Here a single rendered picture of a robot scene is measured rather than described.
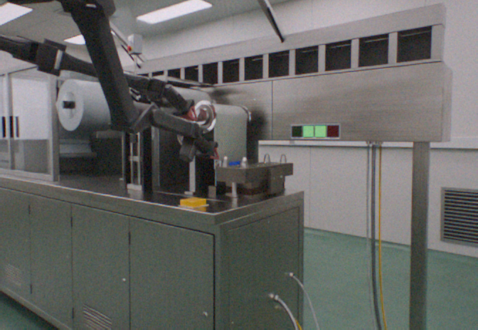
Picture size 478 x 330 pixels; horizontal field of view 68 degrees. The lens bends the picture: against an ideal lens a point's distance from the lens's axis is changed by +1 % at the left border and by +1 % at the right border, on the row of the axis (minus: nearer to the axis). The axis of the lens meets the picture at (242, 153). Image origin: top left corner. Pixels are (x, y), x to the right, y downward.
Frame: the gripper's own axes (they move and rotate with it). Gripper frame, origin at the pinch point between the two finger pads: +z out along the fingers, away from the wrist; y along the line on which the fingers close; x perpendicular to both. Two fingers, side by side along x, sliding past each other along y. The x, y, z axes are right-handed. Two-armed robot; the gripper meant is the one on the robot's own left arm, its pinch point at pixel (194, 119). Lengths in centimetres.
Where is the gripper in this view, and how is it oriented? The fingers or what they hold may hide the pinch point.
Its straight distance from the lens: 160.0
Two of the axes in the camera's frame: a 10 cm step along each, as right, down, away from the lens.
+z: 5.2, 5.7, 6.3
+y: 7.9, -0.3, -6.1
